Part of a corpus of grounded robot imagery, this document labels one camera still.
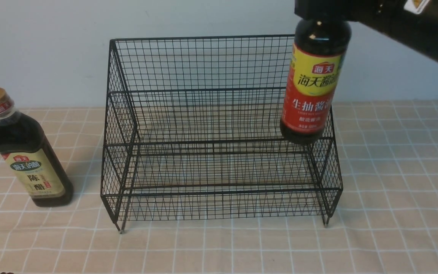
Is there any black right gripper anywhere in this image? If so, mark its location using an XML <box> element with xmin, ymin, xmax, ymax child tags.
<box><xmin>294</xmin><ymin>0</ymin><xmax>379</xmax><ymax>21</ymax></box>

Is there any soy sauce bottle red label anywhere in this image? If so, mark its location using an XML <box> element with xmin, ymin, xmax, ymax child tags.
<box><xmin>279</xmin><ymin>20</ymin><xmax>352</xmax><ymax>145</ymax></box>

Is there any vinegar bottle with gold cap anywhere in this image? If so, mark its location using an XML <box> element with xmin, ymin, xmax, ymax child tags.
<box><xmin>0</xmin><ymin>88</ymin><xmax>74</xmax><ymax>207</ymax></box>

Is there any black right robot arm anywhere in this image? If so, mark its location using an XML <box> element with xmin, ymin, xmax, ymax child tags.
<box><xmin>294</xmin><ymin>0</ymin><xmax>438</xmax><ymax>62</ymax></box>

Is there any pink checkered tablecloth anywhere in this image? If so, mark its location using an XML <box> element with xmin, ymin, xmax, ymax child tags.
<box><xmin>0</xmin><ymin>100</ymin><xmax>438</xmax><ymax>274</ymax></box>

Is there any black wire mesh rack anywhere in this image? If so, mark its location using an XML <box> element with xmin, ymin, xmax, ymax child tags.
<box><xmin>100</xmin><ymin>35</ymin><xmax>343</xmax><ymax>233</ymax></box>

